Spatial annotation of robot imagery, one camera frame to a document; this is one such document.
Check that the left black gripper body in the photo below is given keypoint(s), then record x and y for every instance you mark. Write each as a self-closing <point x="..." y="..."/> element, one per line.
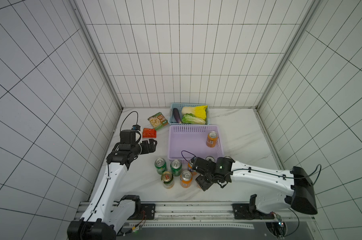
<point x="146" y="146"/>

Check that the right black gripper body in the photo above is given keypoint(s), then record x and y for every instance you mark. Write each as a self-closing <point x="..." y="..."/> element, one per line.
<point x="201" y="173"/>

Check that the orange can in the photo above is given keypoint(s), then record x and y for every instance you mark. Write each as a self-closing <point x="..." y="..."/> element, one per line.
<point x="186" y="179"/>
<point x="212" y="139"/>
<point x="193" y="172"/>

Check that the green soda can front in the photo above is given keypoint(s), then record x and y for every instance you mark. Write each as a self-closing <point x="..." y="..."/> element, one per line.
<point x="161" y="166"/>

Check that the green soda can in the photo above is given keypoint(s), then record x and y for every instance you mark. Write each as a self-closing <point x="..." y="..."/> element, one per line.
<point x="176" y="167"/>
<point x="161" y="166"/>

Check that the green soda can back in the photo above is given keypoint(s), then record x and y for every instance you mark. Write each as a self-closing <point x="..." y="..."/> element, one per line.
<point x="176" y="167"/>

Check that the purple plastic basket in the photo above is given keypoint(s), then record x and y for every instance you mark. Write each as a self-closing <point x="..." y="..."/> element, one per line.
<point x="186" y="141"/>

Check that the green can gold lid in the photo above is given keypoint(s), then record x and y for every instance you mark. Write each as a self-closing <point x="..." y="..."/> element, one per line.
<point x="167" y="179"/>

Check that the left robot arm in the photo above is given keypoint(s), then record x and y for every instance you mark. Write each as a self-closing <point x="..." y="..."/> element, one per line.
<point x="101" y="220"/>

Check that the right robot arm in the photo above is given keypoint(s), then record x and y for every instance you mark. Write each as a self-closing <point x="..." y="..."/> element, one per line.
<point x="290" y="188"/>

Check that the blue plastic basket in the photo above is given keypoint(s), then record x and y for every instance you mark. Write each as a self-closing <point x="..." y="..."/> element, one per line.
<point x="179" y="106"/>

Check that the red snack packet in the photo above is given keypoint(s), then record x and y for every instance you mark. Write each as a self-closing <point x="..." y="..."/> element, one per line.
<point x="149" y="133"/>

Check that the green snack packet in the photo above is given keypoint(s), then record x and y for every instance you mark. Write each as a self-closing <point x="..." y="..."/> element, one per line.
<point x="158" y="121"/>

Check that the purple eggplant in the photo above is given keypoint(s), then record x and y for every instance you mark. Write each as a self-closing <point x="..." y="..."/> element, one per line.
<point x="176" y="115"/>

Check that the green lettuce head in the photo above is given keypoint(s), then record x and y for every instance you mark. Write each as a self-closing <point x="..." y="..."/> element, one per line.
<point x="191" y="119"/>

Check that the yellow napa cabbage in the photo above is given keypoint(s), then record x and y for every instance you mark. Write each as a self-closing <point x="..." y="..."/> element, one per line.
<point x="199" y="111"/>

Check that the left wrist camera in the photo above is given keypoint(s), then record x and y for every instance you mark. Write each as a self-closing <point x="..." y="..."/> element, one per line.
<point x="132" y="136"/>

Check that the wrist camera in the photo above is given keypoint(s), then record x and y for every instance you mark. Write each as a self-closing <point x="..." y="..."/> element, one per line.
<point x="132" y="136"/>
<point x="202" y="166"/>

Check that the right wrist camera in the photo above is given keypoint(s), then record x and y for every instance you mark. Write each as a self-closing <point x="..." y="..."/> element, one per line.
<point x="202" y="166"/>

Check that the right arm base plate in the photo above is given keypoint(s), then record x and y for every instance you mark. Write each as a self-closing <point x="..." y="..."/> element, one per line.
<point x="249" y="212"/>

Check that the aluminium mounting rail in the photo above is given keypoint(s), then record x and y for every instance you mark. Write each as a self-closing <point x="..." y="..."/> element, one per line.
<point x="206" y="215"/>

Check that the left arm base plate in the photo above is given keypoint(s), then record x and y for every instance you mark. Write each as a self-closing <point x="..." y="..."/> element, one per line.
<point x="146" y="212"/>

